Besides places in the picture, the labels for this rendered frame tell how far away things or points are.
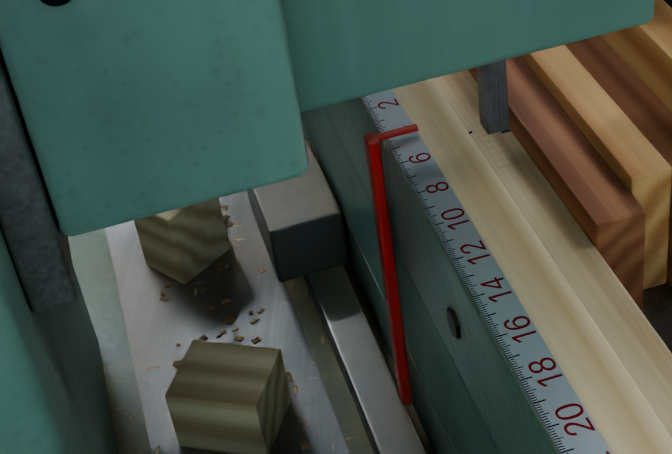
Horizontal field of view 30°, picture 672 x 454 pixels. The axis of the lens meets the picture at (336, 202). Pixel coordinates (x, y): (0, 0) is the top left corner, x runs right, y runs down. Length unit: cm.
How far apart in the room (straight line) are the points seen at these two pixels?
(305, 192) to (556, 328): 26
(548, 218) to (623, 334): 6
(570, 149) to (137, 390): 26
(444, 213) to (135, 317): 26
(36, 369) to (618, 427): 17
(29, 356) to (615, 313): 19
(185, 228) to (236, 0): 32
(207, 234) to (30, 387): 31
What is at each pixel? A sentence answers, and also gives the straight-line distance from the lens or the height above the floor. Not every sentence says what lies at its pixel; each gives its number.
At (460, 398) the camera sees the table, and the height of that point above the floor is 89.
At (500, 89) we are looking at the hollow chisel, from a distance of 48.
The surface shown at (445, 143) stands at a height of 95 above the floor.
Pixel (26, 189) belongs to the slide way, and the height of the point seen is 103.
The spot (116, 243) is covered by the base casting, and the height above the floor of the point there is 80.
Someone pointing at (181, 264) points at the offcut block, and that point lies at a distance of 67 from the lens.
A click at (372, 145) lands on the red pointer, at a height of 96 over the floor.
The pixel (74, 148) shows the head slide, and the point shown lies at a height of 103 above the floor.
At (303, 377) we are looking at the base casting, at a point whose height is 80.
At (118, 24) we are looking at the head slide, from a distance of 35.
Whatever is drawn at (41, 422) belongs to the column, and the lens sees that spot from 39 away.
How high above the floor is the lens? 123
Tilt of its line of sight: 37 degrees down
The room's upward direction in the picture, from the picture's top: 9 degrees counter-clockwise
